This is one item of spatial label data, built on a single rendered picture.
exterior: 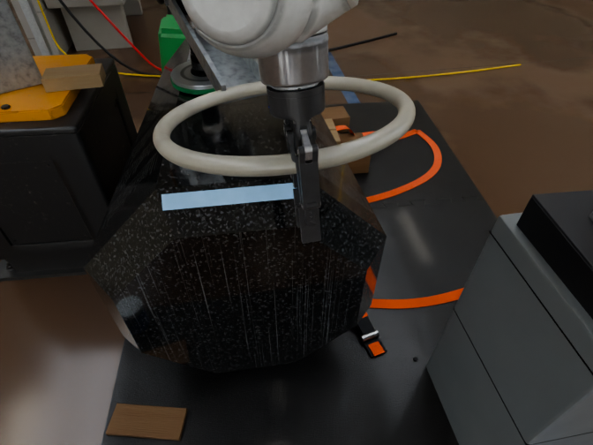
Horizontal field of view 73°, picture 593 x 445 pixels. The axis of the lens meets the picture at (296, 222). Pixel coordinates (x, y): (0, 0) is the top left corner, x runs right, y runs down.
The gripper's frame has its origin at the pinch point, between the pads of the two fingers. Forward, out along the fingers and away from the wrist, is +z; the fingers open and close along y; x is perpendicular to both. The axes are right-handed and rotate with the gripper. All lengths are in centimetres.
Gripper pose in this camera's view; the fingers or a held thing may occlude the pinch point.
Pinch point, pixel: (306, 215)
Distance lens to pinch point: 62.9
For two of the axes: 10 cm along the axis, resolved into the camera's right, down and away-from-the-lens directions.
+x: -9.8, 1.6, -0.9
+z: 0.9, 8.4, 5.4
